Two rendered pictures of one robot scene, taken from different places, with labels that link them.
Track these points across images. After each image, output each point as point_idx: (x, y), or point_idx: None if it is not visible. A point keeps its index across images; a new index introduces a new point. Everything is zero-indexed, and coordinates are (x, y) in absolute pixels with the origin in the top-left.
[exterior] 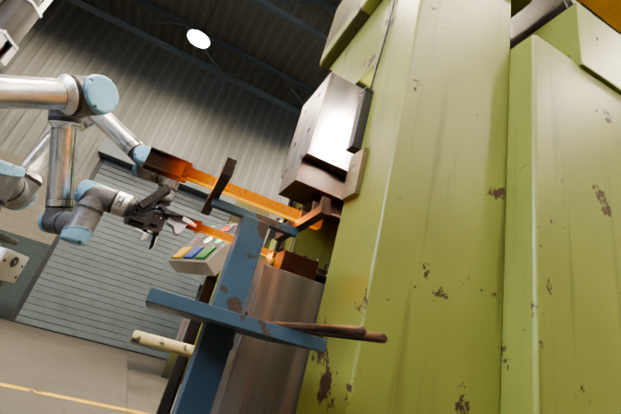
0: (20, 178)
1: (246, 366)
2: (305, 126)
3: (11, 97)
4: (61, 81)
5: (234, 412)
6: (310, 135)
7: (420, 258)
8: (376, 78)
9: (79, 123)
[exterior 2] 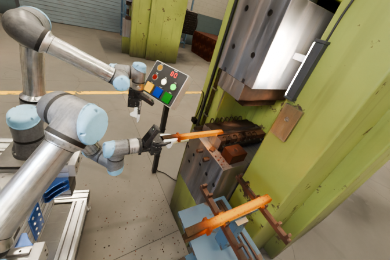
0: None
1: (214, 198)
2: (247, 38)
3: (40, 197)
4: (58, 148)
5: None
6: (256, 69)
7: (307, 183)
8: (340, 22)
9: None
